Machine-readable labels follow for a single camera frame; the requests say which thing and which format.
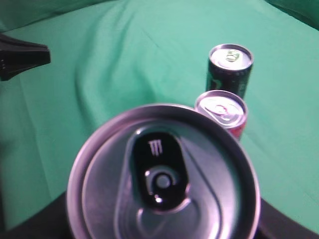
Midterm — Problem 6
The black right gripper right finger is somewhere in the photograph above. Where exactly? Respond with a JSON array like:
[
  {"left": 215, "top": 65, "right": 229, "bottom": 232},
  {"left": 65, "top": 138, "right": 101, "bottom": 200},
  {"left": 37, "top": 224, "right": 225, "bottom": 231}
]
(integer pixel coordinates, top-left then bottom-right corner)
[{"left": 256, "top": 199, "right": 319, "bottom": 239}]

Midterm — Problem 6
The green cloth backdrop and cover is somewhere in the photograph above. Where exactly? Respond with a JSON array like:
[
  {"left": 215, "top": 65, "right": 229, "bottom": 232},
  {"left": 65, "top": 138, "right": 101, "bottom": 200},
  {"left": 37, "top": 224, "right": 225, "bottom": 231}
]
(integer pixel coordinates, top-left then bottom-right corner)
[{"left": 0, "top": 0, "right": 319, "bottom": 232}]

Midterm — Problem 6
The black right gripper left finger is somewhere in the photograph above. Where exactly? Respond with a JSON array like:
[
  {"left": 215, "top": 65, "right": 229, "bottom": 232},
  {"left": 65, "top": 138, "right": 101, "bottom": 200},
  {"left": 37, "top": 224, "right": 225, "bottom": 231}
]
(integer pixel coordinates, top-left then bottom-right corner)
[{"left": 0, "top": 192, "right": 72, "bottom": 239}]

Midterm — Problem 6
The light green energy drink can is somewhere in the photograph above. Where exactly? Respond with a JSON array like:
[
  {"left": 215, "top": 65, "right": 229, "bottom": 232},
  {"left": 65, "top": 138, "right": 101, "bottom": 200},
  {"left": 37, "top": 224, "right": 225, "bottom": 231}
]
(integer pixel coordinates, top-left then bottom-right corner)
[{"left": 66, "top": 104, "right": 261, "bottom": 239}]

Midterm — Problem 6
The black Monster energy can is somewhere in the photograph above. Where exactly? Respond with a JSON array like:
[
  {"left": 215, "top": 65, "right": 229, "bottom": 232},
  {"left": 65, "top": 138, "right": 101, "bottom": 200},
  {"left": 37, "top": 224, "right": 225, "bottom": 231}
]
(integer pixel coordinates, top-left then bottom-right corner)
[{"left": 205, "top": 44, "right": 254, "bottom": 99}]

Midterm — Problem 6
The pink energy drink can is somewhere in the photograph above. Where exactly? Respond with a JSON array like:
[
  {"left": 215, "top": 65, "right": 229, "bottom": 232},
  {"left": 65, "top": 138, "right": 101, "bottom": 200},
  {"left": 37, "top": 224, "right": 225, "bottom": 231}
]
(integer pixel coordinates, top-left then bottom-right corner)
[{"left": 194, "top": 90, "right": 248, "bottom": 139}]

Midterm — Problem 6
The black camera tripod foot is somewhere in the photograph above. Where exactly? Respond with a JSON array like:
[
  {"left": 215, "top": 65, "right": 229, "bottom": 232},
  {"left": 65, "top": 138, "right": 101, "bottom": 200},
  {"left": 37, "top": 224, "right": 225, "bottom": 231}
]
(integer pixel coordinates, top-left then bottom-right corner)
[{"left": 0, "top": 34, "right": 51, "bottom": 81}]

